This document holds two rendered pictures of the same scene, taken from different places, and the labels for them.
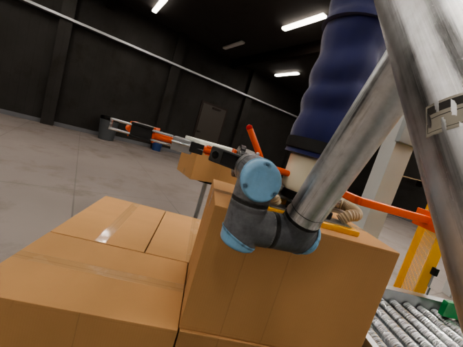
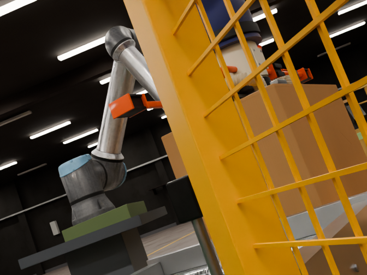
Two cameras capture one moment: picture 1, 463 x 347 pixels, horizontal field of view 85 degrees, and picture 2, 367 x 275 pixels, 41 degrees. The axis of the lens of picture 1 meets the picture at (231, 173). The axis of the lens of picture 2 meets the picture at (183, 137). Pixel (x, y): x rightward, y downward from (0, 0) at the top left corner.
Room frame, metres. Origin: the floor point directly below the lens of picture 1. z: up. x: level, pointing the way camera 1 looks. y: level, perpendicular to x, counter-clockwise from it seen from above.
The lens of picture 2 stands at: (1.76, -1.68, 0.74)
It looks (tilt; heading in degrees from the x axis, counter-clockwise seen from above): 7 degrees up; 130
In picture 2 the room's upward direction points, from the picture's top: 20 degrees counter-clockwise
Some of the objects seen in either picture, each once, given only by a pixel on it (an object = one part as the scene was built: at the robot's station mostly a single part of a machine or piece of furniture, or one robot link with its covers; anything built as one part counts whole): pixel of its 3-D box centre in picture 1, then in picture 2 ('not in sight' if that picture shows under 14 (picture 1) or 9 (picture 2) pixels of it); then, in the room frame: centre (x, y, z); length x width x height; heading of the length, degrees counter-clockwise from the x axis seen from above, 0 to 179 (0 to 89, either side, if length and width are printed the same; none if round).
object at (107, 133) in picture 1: (107, 128); not in sight; (7.63, 3.99, 0.34); 0.56 x 0.54 x 0.69; 33
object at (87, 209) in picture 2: not in sight; (90, 207); (0.08, -0.38, 0.85); 0.19 x 0.19 x 0.10
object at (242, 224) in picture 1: (247, 222); not in sight; (0.59, -0.07, 0.95); 0.12 x 0.09 x 0.12; 105
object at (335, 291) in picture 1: (274, 258); (278, 163); (0.93, -0.25, 0.74); 0.60 x 0.40 x 0.40; 97
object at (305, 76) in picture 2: (144, 131); (300, 76); (0.86, 0.32, 1.07); 0.08 x 0.07 x 0.05; 98
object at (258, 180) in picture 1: (257, 177); not in sight; (0.59, -0.06, 1.06); 0.12 x 0.09 x 0.10; 8
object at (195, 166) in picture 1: (211, 161); not in sight; (2.85, 0.25, 0.82); 0.60 x 0.40 x 0.40; 125
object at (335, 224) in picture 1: (307, 213); not in sight; (0.84, -0.29, 0.97); 0.34 x 0.10 x 0.05; 98
